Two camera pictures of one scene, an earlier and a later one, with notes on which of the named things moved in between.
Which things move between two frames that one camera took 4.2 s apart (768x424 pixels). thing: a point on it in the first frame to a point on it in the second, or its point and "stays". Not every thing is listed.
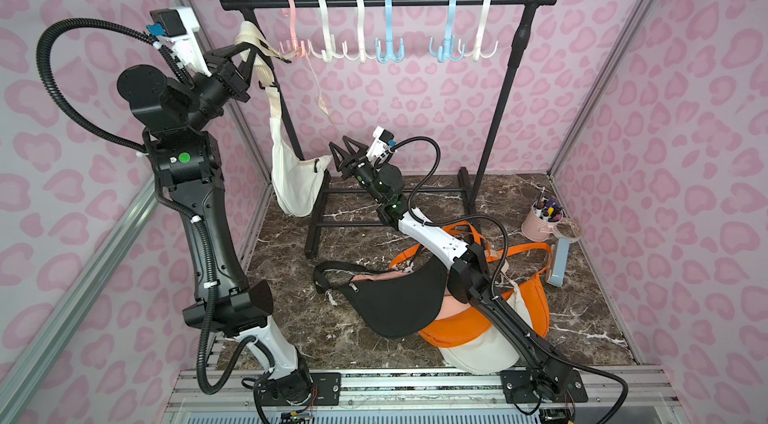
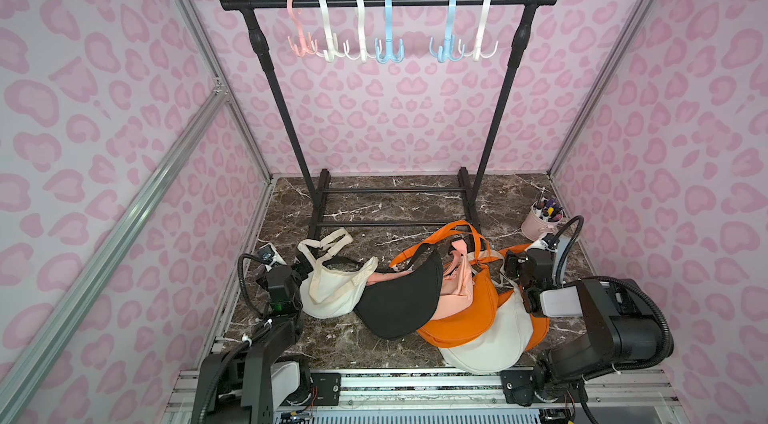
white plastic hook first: [329, 52] stays
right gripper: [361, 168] to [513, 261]
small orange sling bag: [460, 327] stays
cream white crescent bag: [488, 354] stays
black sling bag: [395, 304] stays
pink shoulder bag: [450, 304] stays
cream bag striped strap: [255, 39] to [327, 292]
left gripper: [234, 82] to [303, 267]
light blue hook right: [449, 43] stays
